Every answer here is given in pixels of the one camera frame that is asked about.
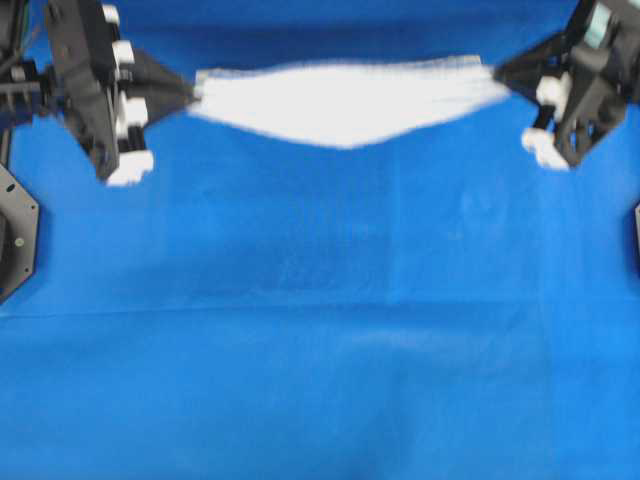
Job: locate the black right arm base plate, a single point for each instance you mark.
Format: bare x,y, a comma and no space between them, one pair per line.
636,231

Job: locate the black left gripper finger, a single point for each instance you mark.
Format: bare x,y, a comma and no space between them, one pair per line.
147,71
164,104

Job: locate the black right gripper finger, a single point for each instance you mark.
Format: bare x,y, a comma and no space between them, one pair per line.
547,56
525,86

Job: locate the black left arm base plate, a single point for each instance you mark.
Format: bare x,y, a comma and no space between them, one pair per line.
19,232

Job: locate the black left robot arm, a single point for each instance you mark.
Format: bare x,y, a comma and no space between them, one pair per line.
26,90

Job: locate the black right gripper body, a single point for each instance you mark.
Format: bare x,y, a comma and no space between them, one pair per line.
590,98

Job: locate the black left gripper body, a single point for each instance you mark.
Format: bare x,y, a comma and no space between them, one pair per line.
92,67

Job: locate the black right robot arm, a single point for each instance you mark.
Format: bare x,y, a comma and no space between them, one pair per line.
582,79

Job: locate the white towel with purple stripes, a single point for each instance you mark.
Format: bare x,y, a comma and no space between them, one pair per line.
345,104

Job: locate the blue table cloth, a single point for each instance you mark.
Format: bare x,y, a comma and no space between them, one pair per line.
433,307

